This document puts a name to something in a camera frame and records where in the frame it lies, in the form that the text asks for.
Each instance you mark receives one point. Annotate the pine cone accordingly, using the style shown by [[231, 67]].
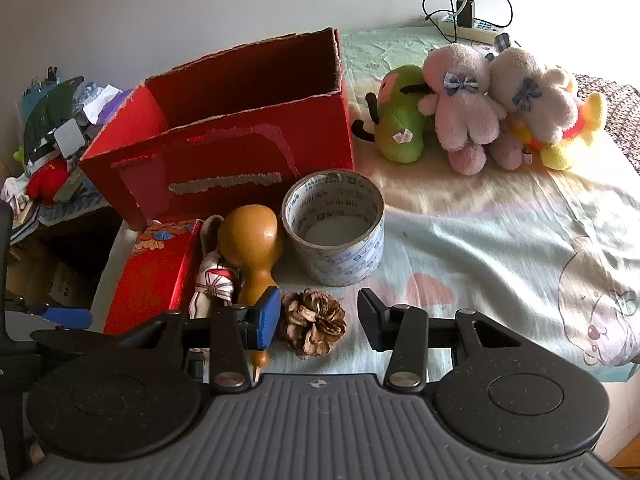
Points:
[[312, 322]]

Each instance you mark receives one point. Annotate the yellow plush duck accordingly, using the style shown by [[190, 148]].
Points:
[[590, 115]]

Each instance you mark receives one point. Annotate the grey power bank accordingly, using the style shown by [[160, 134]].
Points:
[[69, 137]]

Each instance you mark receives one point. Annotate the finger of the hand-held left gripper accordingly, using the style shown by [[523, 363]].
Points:
[[70, 316]]

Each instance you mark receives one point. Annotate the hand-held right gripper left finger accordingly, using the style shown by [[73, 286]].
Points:
[[265, 320]]

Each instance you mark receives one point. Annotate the purple tissue pack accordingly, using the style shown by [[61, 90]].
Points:
[[112, 107]]

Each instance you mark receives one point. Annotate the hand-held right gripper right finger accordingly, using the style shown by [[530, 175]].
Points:
[[372, 322]]

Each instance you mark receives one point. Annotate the brown gourd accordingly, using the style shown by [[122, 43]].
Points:
[[250, 235]]

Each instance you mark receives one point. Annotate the black charger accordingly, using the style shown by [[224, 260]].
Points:
[[465, 12]]

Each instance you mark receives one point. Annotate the green plush toy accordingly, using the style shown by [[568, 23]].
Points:
[[400, 120]]

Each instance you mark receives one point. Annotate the printed pastel bed sheet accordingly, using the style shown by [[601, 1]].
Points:
[[475, 240]]

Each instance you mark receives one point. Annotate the white plush bunny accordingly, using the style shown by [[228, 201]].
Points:
[[530, 95]]

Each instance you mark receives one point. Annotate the red plush toy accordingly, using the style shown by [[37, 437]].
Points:
[[47, 180]]

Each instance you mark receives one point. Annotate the dark patterned cloth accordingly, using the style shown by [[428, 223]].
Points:
[[620, 110]]

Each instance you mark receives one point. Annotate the large red cardboard box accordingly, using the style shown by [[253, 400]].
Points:
[[225, 160]]

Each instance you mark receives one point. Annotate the white power strip with charger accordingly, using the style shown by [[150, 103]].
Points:
[[510, 7]]

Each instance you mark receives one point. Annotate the pink plush bunny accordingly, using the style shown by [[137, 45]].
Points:
[[462, 115]]

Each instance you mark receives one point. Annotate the brown cardboard carton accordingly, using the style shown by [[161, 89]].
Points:
[[55, 280]]

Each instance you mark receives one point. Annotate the white and red doll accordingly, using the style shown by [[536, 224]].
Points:
[[215, 285]]

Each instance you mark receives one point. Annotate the small red floral gift box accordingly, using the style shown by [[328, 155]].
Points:
[[150, 280]]

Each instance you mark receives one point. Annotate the printed packing tape roll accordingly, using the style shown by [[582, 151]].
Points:
[[340, 265]]

